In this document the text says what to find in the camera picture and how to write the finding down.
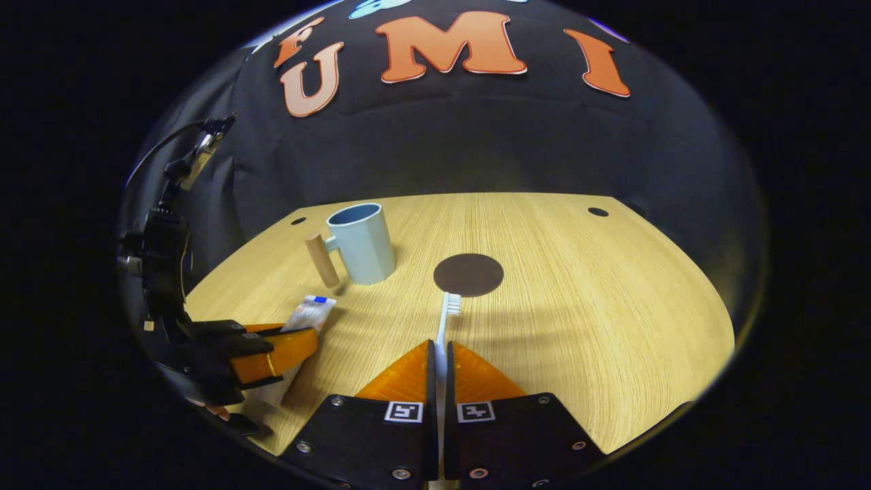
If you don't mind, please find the light blue cup wooden handle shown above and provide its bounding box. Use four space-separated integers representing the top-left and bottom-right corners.
304 203 397 289

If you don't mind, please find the white toothbrush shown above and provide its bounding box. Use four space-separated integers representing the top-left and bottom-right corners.
434 293 463 490

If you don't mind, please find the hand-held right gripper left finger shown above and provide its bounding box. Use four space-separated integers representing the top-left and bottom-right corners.
280 339 440 490

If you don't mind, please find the white toothpaste tube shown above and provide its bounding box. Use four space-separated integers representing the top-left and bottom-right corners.
255 295 338 409

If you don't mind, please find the black cable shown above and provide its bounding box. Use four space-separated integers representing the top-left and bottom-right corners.
125 114 237 193

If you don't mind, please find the black side curtain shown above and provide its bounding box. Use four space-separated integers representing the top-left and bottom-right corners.
136 48 252 273

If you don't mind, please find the black backdrop cloth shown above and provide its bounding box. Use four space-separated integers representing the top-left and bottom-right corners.
225 0 764 273

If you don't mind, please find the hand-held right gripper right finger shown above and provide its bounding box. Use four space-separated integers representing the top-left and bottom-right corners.
444 340 606 490

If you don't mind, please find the dark brown round coaster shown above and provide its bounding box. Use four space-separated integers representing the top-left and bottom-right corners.
433 253 505 298

